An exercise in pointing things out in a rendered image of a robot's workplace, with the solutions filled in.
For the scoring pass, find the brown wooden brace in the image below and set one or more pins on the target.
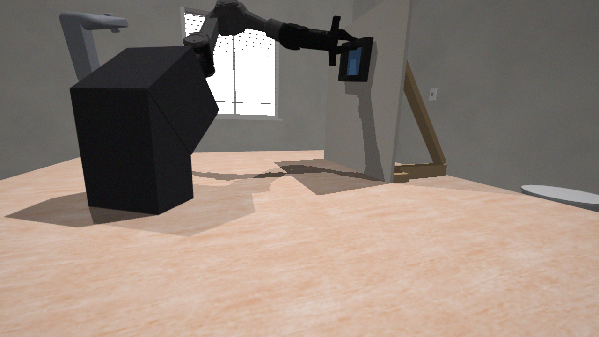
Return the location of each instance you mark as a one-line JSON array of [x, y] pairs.
[[402, 173]]

